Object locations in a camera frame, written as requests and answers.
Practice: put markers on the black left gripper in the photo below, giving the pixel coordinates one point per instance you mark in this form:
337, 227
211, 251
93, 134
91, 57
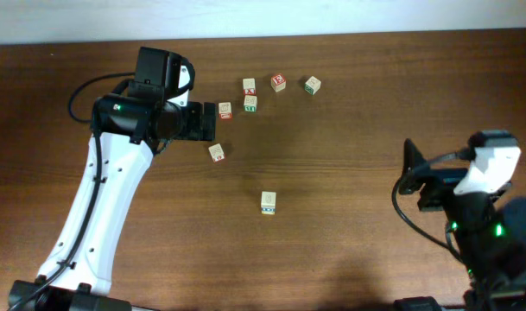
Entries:
194, 131

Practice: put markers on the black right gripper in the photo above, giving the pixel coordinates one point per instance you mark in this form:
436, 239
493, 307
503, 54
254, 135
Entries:
432, 190

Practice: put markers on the wooden block yellow side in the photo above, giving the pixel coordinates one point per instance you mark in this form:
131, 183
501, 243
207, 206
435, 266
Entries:
268, 203

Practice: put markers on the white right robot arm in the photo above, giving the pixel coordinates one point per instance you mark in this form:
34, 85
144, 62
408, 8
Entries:
489, 241

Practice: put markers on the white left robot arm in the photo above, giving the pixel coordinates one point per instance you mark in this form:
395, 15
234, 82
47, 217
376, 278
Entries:
136, 121

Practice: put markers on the wooden block red bottom edge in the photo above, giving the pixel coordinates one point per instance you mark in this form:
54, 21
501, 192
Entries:
216, 152

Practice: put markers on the wooden block green side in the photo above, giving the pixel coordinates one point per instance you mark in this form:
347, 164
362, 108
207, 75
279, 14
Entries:
250, 103

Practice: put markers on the wooden block red X side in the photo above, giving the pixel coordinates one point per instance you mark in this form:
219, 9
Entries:
249, 86

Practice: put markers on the red letter E block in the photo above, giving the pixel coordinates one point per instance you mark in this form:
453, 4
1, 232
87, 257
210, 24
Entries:
278, 82

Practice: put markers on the wooden block green corner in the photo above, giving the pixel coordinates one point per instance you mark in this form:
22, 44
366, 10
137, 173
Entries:
312, 85

